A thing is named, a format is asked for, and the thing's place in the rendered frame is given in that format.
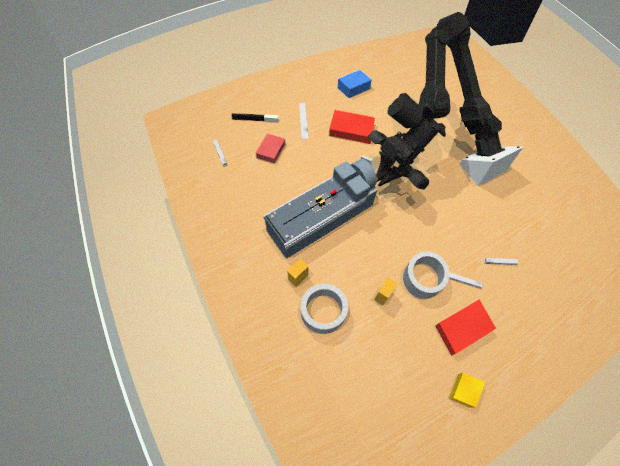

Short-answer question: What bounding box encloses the red rectangular block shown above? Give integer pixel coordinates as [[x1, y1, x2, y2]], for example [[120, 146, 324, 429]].
[[329, 110, 375, 144], [255, 133, 286, 163], [435, 300, 496, 356]]

